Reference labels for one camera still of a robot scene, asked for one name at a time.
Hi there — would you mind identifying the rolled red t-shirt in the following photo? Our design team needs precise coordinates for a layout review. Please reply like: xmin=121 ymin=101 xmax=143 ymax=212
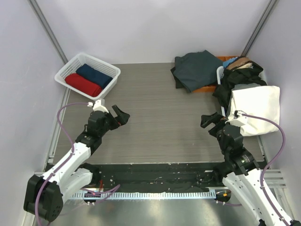
xmin=65 ymin=73 xmax=102 ymax=97

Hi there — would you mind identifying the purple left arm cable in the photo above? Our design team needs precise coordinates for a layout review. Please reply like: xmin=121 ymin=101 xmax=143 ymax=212
xmin=34 ymin=103 xmax=121 ymax=223

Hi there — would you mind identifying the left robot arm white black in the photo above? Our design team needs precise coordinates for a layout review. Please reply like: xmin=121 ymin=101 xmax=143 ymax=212
xmin=24 ymin=101 xmax=130 ymax=226

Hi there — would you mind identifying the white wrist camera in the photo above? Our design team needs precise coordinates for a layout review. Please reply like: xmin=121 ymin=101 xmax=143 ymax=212
xmin=87 ymin=99 xmax=109 ymax=113
xmin=227 ymin=110 xmax=248 ymax=127

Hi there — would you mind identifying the white plastic lattice basket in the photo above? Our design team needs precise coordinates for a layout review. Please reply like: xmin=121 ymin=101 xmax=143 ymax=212
xmin=54 ymin=53 xmax=121 ymax=101

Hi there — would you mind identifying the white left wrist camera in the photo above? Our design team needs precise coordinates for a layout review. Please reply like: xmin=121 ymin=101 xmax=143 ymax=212
xmin=87 ymin=99 xmax=109 ymax=113

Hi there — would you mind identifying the dark teal folded t-shirt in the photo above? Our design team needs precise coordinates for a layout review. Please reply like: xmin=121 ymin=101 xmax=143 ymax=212
xmin=171 ymin=50 xmax=223 ymax=92

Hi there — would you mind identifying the orange plastic tray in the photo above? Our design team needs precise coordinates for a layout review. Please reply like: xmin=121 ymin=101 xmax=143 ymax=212
xmin=193 ymin=56 xmax=235 ymax=93

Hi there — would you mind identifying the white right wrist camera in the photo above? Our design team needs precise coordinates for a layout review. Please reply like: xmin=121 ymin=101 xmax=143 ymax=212
xmin=227 ymin=110 xmax=248 ymax=127

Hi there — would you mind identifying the black crumpled garment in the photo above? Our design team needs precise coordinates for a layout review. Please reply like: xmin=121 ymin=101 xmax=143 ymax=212
xmin=213 ymin=61 xmax=267 ymax=111

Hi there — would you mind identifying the tan beige garment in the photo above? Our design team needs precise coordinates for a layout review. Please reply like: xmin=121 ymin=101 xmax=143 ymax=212
xmin=226 ymin=56 xmax=252 ymax=71

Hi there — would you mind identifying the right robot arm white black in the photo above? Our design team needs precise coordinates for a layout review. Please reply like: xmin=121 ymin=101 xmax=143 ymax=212
xmin=200 ymin=111 xmax=301 ymax=226

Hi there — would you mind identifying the white plastic laundry bin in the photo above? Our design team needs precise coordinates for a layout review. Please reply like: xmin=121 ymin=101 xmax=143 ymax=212
xmin=216 ymin=66 xmax=267 ymax=116

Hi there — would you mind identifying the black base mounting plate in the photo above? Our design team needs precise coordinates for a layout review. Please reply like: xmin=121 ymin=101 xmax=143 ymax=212
xmin=82 ymin=162 xmax=233 ymax=193

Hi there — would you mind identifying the slotted white cable duct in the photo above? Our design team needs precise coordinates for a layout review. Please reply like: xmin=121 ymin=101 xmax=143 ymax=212
xmin=69 ymin=190 xmax=216 ymax=200

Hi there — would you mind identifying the white floral print t-shirt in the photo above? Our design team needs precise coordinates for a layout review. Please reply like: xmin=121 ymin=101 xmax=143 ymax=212
xmin=228 ymin=86 xmax=280 ymax=137

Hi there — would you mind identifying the blue cloth in bin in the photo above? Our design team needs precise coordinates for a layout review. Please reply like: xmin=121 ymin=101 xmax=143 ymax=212
xmin=222 ymin=56 xmax=239 ymax=69

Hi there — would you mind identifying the rolled navy blue t-shirt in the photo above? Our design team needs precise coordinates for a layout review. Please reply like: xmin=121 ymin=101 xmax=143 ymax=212
xmin=76 ymin=64 xmax=112 ymax=89

